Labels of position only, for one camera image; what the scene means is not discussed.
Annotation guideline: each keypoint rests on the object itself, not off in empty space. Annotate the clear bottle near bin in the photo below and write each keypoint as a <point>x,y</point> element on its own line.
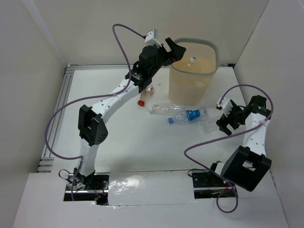
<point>165,108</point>

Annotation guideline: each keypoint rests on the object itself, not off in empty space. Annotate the small red-capped bottle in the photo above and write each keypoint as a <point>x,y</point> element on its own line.
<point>145,95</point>

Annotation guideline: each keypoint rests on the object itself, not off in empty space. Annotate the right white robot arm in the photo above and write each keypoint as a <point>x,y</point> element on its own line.
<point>247,166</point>

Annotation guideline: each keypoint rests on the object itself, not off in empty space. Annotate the glossy white tape sheet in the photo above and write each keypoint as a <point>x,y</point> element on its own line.
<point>150,188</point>

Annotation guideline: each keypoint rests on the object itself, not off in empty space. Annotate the capless clear bottle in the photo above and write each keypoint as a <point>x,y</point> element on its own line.
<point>209,125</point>

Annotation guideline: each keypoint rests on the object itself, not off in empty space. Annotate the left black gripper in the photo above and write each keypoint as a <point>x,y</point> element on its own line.
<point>166,54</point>

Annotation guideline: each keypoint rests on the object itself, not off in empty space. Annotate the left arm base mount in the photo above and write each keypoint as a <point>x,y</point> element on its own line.
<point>96,190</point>

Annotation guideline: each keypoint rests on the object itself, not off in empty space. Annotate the clear bottle front white cap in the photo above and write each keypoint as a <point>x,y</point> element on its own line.
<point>194,64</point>

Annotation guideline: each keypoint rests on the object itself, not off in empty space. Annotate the blue-labelled blue-capped bottle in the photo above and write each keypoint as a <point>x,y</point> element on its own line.
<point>188,116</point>

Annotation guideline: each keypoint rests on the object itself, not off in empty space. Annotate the beige mesh waste bin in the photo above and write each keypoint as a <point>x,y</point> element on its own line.
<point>188,88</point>

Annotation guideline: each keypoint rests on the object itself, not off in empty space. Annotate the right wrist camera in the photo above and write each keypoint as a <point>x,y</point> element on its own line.
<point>225,105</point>

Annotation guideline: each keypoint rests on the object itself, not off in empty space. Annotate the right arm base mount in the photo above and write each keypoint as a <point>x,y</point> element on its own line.
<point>206,185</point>

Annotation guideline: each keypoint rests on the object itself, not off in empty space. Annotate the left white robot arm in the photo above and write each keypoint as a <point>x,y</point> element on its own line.
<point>92,120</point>

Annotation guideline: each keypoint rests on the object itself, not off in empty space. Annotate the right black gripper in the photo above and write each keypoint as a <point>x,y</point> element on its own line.
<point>222,123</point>

